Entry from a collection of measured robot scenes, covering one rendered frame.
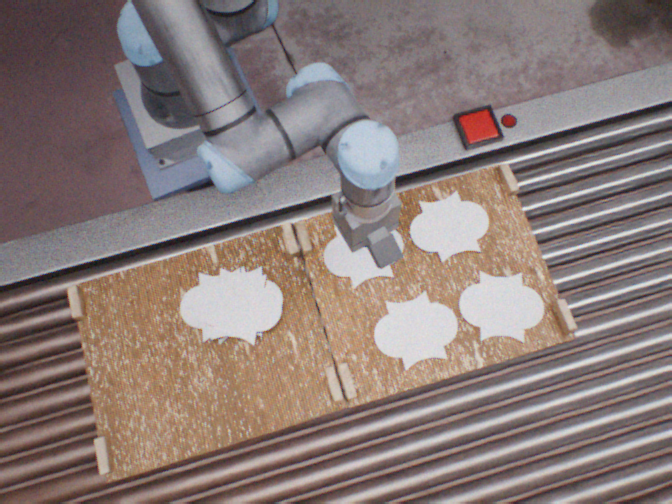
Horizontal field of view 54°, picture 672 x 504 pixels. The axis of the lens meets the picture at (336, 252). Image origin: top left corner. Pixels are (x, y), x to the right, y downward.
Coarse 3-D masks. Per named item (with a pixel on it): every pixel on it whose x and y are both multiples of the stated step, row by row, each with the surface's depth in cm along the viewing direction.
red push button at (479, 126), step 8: (480, 112) 130; (488, 112) 130; (464, 120) 129; (472, 120) 129; (480, 120) 129; (488, 120) 129; (464, 128) 129; (472, 128) 128; (480, 128) 128; (488, 128) 128; (472, 136) 128; (480, 136) 128; (488, 136) 128; (496, 136) 128
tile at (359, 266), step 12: (336, 228) 120; (336, 240) 120; (396, 240) 119; (324, 252) 119; (336, 252) 119; (348, 252) 119; (360, 252) 119; (336, 264) 118; (348, 264) 118; (360, 264) 118; (372, 264) 118; (336, 276) 119; (348, 276) 118; (360, 276) 117; (372, 276) 117; (384, 276) 118
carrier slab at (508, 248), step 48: (432, 192) 124; (480, 192) 123; (480, 240) 120; (528, 240) 120; (336, 288) 118; (384, 288) 118; (432, 288) 118; (336, 336) 115; (528, 336) 114; (384, 384) 112
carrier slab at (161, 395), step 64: (192, 256) 120; (256, 256) 120; (128, 320) 117; (320, 320) 116; (128, 384) 113; (192, 384) 113; (256, 384) 113; (320, 384) 113; (128, 448) 110; (192, 448) 110
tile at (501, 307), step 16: (480, 272) 117; (480, 288) 116; (496, 288) 116; (512, 288) 116; (528, 288) 116; (464, 304) 115; (480, 304) 115; (496, 304) 115; (512, 304) 115; (528, 304) 115; (480, 320) 114; (496, 320) 114; (512, 320) 114; (528, 320) 114; (480, 336) 114; (496, 336) 114; (512, 336) 113
